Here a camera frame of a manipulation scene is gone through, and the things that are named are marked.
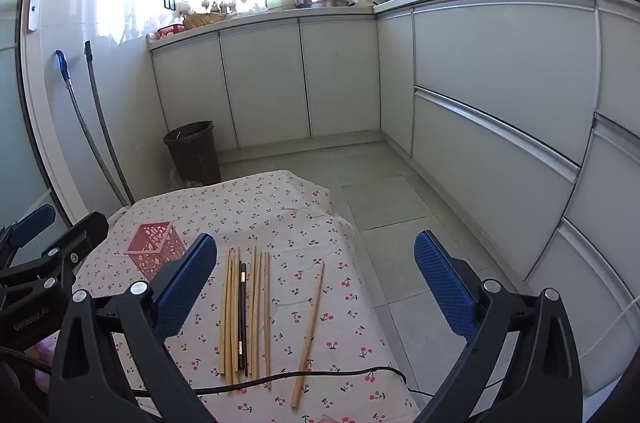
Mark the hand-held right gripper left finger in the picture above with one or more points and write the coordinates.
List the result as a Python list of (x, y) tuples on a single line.
[(185, 288)]

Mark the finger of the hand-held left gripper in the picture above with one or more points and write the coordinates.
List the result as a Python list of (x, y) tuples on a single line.
[(35, 223), (87, 230)]

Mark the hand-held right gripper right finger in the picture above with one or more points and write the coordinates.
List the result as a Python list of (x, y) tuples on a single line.
[(445, 288)]

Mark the pink perforated utensil basket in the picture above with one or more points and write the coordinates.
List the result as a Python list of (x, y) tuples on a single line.
[(150, 248)]

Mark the black chopstick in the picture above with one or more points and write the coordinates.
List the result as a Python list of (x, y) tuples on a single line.
[(245, 313), (241, 303)]

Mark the light wooden chopstick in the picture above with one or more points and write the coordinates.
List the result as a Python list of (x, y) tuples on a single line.
[(309, 328), (236, 328)]

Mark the bunch of wooden chopsticks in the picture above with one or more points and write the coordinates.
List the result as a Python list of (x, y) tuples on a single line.
[(257, 313)]

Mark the cherry print tablecloth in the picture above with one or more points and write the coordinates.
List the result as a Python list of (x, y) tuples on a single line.
[(280, 223)]

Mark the dark brown trash bin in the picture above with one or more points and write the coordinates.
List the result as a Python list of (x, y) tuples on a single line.
[(192, 158)]

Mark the grey metal pole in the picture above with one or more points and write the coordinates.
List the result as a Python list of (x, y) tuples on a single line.
[(89, 58)]

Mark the red plastic basket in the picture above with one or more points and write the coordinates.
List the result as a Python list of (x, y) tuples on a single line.
[(171, 30)]

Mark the white drawer cabinet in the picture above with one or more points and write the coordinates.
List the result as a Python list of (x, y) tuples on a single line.
[(500, 73)]

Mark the white sink cabinet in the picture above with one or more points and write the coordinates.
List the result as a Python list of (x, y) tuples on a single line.
[(265, 78)]

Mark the wicker basket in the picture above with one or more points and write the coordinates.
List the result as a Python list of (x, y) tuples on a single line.
[(202, 20)]

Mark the steel sink basin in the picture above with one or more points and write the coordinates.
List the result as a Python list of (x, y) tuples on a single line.
[(327, 3)]

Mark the black wall hooks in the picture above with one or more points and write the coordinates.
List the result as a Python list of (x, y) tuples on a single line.
[(170, 2)]

